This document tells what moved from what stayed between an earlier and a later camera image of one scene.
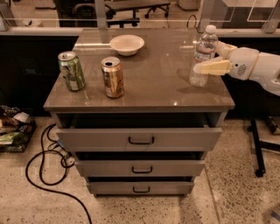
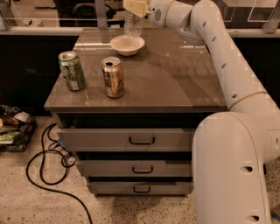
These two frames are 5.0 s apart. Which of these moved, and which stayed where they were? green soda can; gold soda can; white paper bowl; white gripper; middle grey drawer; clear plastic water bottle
Moved: clear plastic water bottle; white gripper
Stayed: gold soda can; middle grey drawer; green soda can; white paper bowl
